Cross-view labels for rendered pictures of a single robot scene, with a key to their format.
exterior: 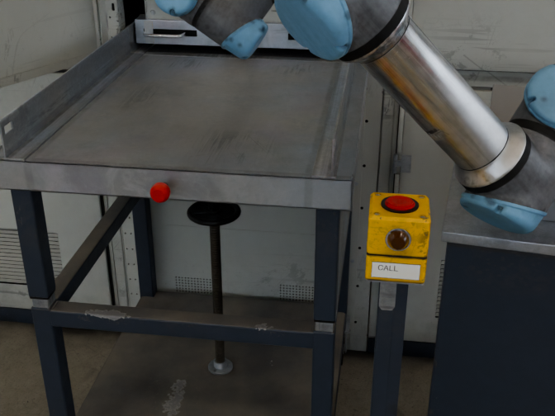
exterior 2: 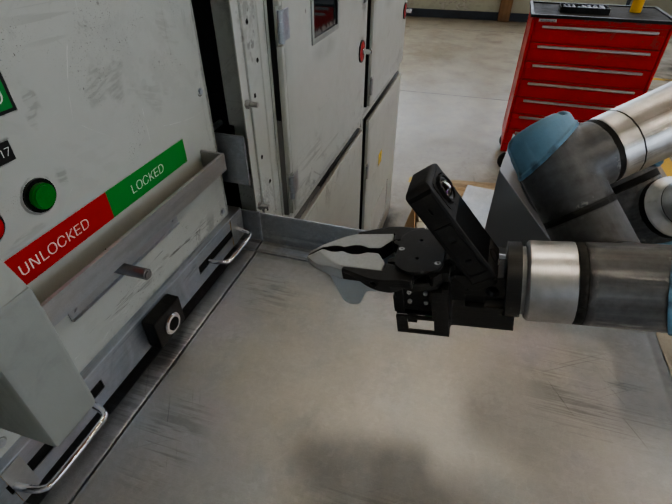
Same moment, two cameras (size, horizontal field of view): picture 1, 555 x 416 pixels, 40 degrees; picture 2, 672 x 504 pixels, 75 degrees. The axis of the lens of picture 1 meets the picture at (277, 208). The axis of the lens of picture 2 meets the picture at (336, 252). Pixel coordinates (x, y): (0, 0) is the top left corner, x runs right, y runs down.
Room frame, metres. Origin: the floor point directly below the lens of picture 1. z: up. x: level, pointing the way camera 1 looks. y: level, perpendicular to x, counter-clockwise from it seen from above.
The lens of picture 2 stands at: (1.53, 0.48, 1.36)
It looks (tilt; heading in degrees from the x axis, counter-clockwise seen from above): 38 degrees down; 279
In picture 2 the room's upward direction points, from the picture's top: straight up
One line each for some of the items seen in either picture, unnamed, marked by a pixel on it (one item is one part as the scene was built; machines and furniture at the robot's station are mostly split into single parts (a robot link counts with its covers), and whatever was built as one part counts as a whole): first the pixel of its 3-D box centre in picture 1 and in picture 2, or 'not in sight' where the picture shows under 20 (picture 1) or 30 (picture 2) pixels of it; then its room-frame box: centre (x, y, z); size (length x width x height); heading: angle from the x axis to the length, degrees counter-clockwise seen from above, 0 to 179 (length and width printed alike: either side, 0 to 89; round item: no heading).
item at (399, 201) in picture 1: (399, 206); not in sight; (0.91, -0.16, 0.90); 0.04 x 0.04 x 0.02
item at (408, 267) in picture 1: (396, 237); not in sight; (0.91, -0.16, 0.85); 0.08 x 0.08 x 0.10; 82
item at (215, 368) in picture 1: (220, 363); not in sight; (1.49, 0.14, 0.18); 0.06 x 0.06 x 0.02
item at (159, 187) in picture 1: (161, 190); not in sight; (1.13, 0.19, 0.82); 0.04 x 0.03 x 0.03; 172
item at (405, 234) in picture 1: (398, 241); not in sight; (0.86, -0.16, 0.87); 0.03 x 0.01 x 0.03; 82
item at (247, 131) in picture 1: (210, 115); (410, 417); (1.49, 0.14, 0.82); 0.68 x 0.62 x 0.06; 172
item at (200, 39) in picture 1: (244, 32); (143, 315); (1.88, 0.08, 0.89); 0.54 x 0.05 x 0.06; 82
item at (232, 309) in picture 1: (215, 266); not in sight; (1.49, 0.14, 0.46); 0.64 x 0.58 x 0.66; 172
